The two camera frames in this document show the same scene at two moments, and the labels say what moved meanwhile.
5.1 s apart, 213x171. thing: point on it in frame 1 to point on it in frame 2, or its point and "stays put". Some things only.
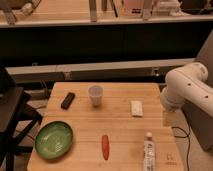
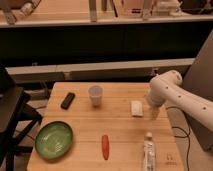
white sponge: x=137 y=108 stays put
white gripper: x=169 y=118 to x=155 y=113
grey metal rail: x=138 y=69 stays put
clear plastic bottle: x=149 y=152 stays put
